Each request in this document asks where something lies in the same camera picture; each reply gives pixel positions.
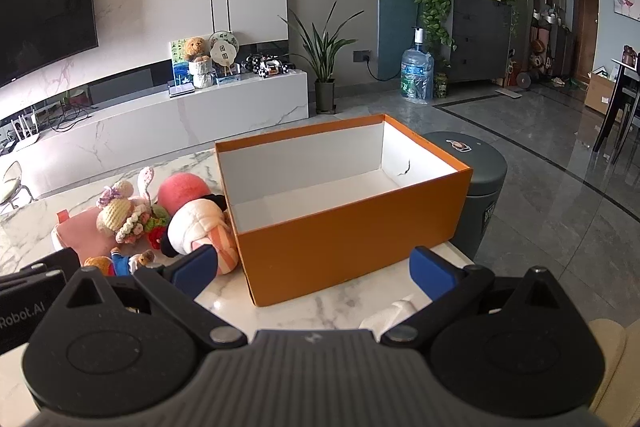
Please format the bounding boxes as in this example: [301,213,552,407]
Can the orange cardboard box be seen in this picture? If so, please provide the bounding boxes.
[215,114,474,308]

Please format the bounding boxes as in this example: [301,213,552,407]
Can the cream crochet doll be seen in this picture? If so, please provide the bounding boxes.
[96,166,157,244]

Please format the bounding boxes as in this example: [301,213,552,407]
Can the round paper fan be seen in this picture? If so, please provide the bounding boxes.
[208,31,239,76]

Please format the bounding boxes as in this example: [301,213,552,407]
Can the grey trash bin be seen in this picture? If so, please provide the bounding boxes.
[421,131,509,259]

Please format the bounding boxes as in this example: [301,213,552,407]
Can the long-leaf potted plant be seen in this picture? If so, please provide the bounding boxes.
[278,1,365,114]

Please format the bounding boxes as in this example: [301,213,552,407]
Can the green painting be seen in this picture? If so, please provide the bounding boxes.
[171,38,196,88]

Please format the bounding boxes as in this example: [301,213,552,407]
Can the white marble television cabinet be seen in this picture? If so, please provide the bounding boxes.
[0,69,310,200]

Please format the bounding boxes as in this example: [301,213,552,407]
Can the white chair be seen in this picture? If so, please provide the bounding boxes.
[0,160,37,214]

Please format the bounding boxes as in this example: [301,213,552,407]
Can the pink wallet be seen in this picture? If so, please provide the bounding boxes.
[51,207,119,266]

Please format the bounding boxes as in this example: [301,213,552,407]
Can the black television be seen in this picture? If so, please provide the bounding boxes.
[0,0,100,89]

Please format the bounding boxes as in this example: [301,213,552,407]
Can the dark dining table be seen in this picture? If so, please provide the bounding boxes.
[592,57,640,166]

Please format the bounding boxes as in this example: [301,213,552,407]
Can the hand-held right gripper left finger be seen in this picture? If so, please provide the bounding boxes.
[65,246,247,349]

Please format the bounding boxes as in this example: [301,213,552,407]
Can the brown teddy bear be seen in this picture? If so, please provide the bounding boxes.
[181,36,211,62]

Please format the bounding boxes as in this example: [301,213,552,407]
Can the beige chair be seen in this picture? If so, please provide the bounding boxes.
[587,317,640,410]

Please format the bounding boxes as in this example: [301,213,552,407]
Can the brown cardboard carton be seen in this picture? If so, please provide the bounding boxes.
[583,67,622,116]

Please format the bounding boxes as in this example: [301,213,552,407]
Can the large blue water bottle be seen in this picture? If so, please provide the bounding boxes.
[399,27,435,103]

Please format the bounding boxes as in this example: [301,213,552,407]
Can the white and pink plush toy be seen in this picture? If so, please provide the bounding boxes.
[161,195,240,279]

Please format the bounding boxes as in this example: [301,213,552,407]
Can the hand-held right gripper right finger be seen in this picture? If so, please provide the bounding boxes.
[380,246,567,350]

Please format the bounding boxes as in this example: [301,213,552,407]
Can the white router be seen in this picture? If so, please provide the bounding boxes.
[9,105,42,154]

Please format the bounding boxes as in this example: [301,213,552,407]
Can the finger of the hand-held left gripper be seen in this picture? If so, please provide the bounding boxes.
[0,262,50,282]
[47,248,82,272]

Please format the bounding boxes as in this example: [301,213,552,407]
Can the pink fluffy plush ball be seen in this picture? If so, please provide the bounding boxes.
[157,173,214,216]

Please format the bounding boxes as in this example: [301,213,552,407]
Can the white tissue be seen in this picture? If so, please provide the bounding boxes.
[359,294,419,332]

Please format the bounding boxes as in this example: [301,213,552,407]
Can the dark grey drawer cabinet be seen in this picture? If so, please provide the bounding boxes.
[440,0,517,84]

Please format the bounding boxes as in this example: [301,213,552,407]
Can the black and white toy cars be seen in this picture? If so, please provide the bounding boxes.
[242,53,297,79]

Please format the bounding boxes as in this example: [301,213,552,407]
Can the small bear figure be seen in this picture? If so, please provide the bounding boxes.
[111,247,157,277]

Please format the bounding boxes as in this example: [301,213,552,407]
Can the red and green crochet toy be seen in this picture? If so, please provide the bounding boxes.
[145,204,174,251]

